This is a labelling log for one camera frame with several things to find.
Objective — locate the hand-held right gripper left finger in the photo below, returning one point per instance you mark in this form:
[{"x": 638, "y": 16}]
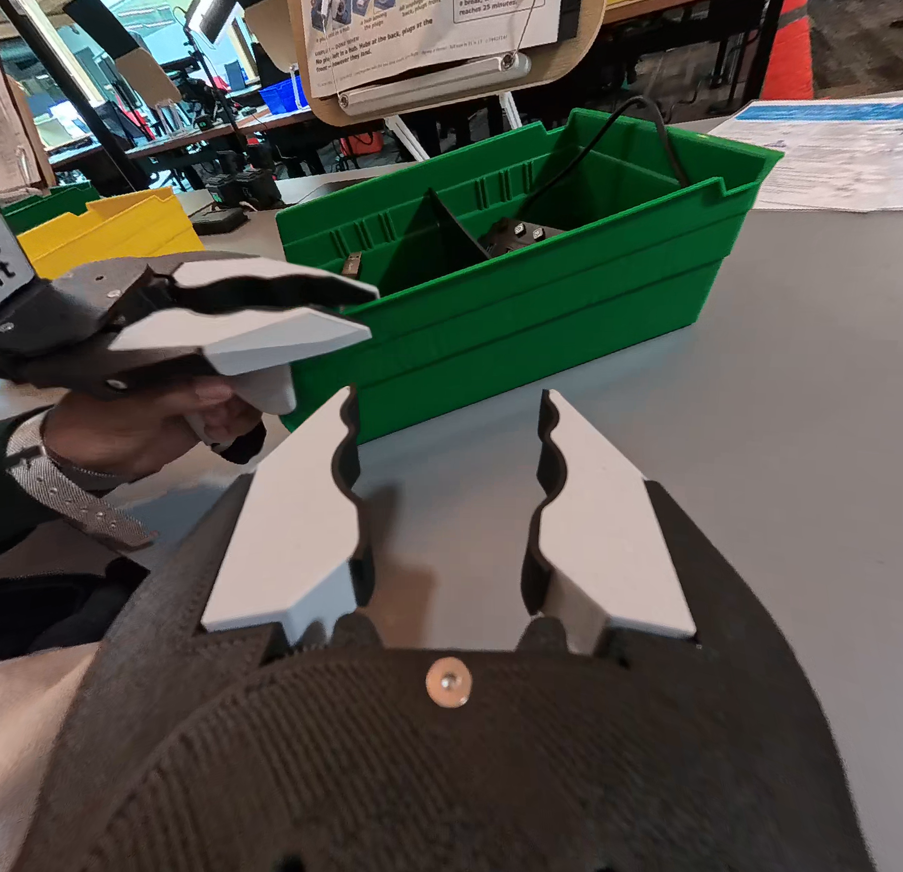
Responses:
[{"x": 282, "y": 540}]

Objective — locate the green plastic bin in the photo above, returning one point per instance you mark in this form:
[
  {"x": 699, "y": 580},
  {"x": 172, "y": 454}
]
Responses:
[
  {"x": 529, "y": 322},
  {"x": 42, "y": 206}
]

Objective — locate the blue-bordered paper sheet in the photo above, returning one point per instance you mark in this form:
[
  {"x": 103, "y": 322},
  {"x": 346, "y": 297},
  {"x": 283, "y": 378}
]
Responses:
[{"x": 825, "y": 153}]

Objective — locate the yellow plastic bin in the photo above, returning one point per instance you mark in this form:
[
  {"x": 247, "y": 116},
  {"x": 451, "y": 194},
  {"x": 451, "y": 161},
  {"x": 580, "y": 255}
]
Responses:
[{"x": 120, "y": 230}]

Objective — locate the orange traffic cone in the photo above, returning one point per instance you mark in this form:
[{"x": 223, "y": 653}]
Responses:
[{"x": 789, "y": 47}]

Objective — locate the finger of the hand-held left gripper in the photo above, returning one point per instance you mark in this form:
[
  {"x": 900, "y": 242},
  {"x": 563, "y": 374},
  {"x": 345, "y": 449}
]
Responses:
[
  {"x": 268, "y": 272},
  {"x": 268, "y": 336}
]

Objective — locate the black support pole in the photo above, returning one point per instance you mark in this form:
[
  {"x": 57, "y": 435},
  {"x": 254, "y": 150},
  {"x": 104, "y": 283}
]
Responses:
[{"x": 70, "y": 89}]

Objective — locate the grey desk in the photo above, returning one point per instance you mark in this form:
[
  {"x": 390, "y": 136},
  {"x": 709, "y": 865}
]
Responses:
[{"x": 776, "y": 428}]

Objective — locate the black bin divider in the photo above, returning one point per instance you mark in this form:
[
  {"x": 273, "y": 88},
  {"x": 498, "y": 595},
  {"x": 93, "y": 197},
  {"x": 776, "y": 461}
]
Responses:
[{"x": 451, "y": 237}]

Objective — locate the blue storage bin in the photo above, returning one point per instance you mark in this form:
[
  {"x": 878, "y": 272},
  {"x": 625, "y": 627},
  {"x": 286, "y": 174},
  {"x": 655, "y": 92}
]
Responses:
[{"x": 282, "y": 95}]

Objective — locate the document stand with instruction sheet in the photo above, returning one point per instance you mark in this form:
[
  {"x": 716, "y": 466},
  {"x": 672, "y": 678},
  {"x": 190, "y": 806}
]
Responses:
[{"x": 437, "y": 26}]

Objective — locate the brown cardboard document stand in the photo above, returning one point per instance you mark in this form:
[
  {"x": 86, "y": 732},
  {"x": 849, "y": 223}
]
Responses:
[{"x": 25, "y": 139}]

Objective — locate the person's left hand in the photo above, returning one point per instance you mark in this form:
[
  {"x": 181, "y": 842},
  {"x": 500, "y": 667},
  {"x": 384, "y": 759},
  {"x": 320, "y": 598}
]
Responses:
[{"x": 120, "y": 435}]

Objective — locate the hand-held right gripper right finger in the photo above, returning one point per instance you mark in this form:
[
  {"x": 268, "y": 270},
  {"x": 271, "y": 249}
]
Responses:
[{"x": 614, "y": 547}]

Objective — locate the small black adapter box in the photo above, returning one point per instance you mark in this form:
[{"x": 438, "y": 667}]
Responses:
[{"x": 219, "y": 221}]

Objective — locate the silver wrist watch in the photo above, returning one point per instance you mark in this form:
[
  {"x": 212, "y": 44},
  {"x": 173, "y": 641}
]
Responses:
[{"x": 77, "y": 505}]

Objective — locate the black battery charger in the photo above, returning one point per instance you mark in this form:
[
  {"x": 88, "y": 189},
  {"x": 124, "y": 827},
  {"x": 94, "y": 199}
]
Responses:
[
  {"x": 224, "y": 189},
  {"x": 259, "y": 186}
]

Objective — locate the black backdrop board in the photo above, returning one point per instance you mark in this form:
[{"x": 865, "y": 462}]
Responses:
[
  {"x": 261, "y": 5},
  {"x": 120, "y": 47}
]

